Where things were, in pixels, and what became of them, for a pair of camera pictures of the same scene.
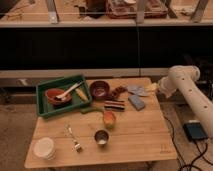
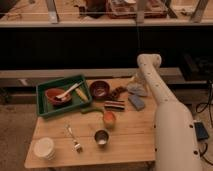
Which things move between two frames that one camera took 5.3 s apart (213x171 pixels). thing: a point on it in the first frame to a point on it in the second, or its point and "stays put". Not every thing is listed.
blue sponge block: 137,102 stays put
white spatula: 75,86 stays put
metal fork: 76,146 stays put
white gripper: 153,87 to 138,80
